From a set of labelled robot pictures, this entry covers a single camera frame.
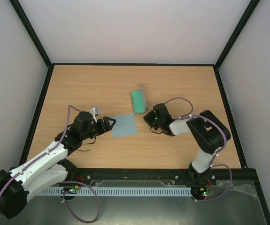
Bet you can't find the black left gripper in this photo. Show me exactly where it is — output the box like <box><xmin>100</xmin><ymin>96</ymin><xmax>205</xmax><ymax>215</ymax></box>
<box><xmin>81</xmin><ymin>116</ymin><xmax>116</xmax><ymax>140</ymax></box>

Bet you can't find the blue cleaning cloth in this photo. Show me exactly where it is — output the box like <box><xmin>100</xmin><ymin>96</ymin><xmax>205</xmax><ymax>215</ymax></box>
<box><xmin>112</xmin><ymin>113</ymin><xmax>138</xmax><ymax>137</ymax></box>

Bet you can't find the black enclosure frame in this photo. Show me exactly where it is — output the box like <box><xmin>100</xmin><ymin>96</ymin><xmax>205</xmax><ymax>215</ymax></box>
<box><xmin>0</xmin><ymin>0</ymin><xmax>270</xmax><ymax>225</ymax></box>

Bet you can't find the grey leather glasses case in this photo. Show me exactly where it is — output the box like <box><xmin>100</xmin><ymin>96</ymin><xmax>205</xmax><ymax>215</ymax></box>
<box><xmin>131</xmin><ymin>84</ymin><xmax>148</xmax><ymax>114</ymax></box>

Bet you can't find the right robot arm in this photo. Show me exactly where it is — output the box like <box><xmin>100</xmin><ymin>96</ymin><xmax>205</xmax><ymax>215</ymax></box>
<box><xmin>144</xmin><ymin>103</ymin><xmax>231</xmax><ymax>184</ymax></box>

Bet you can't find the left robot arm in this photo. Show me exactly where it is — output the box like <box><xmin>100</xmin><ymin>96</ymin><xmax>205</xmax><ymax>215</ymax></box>
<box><xmin>0</xmin><ymin>109</ymin><xmax>116</xmax><ymax>218</ymax></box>

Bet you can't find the light blue slotted cable duct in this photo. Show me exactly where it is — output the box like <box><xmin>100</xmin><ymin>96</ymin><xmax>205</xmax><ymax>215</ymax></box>
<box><xmin>37</xmin><ymin>186</ymin><xmax>192</xmax><ymax>197</ymax></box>

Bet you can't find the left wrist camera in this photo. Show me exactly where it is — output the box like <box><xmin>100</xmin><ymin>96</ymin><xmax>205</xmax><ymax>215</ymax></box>
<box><xmin>89</xmin><ymin>106</ymin><xmax>100</xmax><ymax>122</ymax></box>

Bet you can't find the metal front tray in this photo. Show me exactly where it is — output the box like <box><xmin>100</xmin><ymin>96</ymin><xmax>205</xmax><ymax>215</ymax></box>
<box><xmin>0</xmin><ymin>181</ymin><xmax>266</xmax><ymax>225</ymax></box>

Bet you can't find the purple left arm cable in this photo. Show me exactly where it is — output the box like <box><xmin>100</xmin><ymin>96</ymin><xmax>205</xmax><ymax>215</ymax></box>
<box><xmin>0</xmin><ymin>105</ymin><xmax>101</xmax><ymax>223</ymax></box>

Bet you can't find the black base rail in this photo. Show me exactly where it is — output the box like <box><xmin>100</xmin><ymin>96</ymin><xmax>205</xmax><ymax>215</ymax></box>
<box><xmin>73</xmin><ymin>168</ymin><xmax>258</xmax><ymax>187</ymax></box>

